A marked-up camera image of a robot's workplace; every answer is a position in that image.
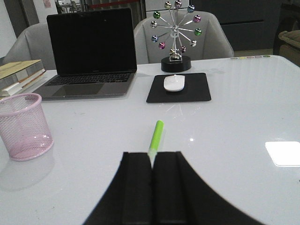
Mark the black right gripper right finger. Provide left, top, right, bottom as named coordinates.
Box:
left=153, top=152, right=260, bottom=225

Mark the right grey chair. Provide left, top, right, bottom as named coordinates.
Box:
left=134, top=10, right=233, bottom=64

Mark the beige cushion seat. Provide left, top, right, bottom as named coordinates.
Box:
left=278, top=30, right=300, bottom=66

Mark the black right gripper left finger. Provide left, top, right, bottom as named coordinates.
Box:
left=84, top=152, right=152, bottom=225

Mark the green highlighter pen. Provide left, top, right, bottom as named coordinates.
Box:
left=148, top=120, right=164, bottom=167

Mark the left grey chair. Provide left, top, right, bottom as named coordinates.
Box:
left=3, top=23, right=56, bottom=70

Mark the white computer mouse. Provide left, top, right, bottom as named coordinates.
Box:
left=164, top=75, right=185, bottom=92

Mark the grey laptop computer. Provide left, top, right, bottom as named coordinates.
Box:
left=35, top=7, right=137, bottom=100

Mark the black mouse pad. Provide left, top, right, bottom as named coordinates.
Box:
left=146, top=73, right=211, bottom=103

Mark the ferris wheel desk toy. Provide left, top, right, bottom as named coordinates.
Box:
left=150, top=0, right=202, bottom=72

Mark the grey chair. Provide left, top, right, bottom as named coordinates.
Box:
left=134, top=10, right=233, bottom=64
left=3, top=23, right=56, bottom=70

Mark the yellow top book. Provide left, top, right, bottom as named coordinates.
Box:
left=0, top=60, right=45, bottom=89

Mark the middle white book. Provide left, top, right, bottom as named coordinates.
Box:
left=0, top=69, right=46, bottom=97

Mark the pink mesh pen holder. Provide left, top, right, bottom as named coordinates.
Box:
left=0, top=93, right=54, bottom=161

